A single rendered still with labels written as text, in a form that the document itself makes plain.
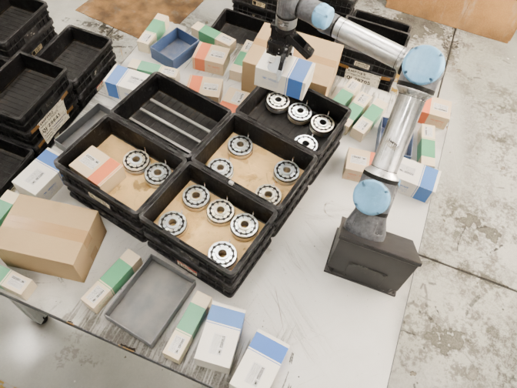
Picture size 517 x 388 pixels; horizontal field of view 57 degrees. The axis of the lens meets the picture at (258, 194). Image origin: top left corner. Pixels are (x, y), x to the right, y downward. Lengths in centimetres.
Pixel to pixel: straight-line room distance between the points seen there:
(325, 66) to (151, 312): 130
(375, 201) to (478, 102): 235
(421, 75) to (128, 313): 125
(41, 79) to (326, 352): 203
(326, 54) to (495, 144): 163
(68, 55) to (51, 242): 159
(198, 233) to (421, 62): 94
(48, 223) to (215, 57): 113
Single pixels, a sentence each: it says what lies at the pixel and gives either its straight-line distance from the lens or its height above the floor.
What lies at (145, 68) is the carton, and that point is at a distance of 240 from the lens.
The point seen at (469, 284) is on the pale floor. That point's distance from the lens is 289.
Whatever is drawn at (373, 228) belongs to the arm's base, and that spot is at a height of 97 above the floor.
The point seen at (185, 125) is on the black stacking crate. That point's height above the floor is 83.
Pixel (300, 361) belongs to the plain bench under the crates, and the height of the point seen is 70.
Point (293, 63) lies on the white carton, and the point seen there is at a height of 114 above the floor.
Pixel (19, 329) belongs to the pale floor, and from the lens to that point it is 267.
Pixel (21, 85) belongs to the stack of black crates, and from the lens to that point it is 287.
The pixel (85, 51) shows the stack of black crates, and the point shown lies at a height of 38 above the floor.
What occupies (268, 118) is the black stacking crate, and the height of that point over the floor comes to 83.
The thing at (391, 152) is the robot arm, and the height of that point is 125.
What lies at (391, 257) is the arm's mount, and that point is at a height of 96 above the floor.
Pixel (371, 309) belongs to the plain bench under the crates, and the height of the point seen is 70.
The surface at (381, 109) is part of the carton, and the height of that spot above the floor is 76.
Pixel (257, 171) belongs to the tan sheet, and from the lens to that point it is 190.
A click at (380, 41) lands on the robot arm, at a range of 169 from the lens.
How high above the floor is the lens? 237
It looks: 57 degrees down
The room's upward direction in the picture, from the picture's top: 7 degrees clockwise
